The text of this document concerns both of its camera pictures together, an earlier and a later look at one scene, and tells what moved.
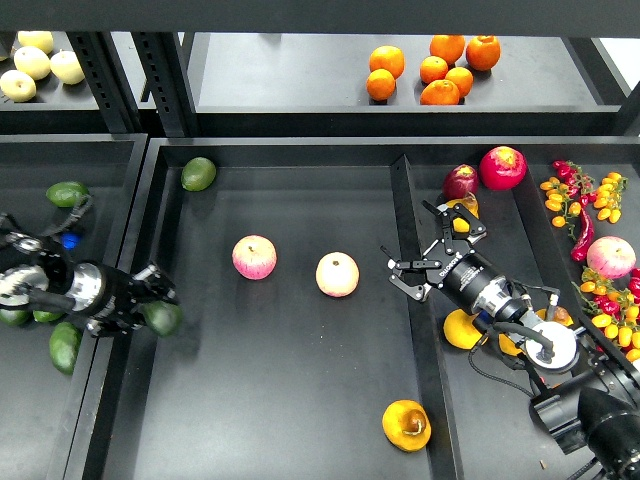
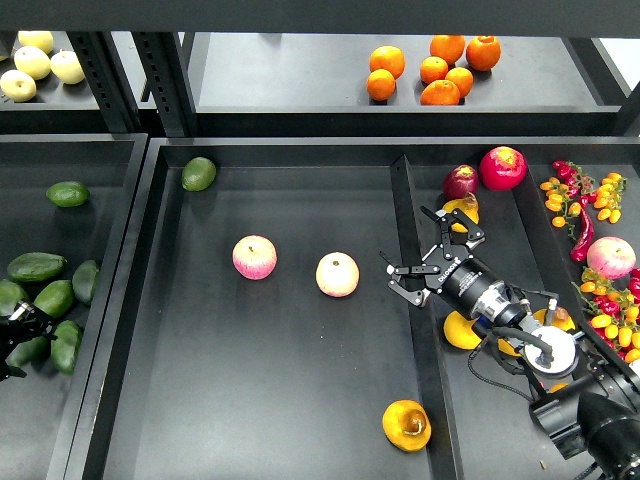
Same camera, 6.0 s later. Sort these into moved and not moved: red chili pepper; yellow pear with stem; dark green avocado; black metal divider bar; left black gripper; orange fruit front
Moved: dark green avocado; left black gripper
Not moved: orange fruit front; black metal divider bar; yellow pear with stem; red chili pepper
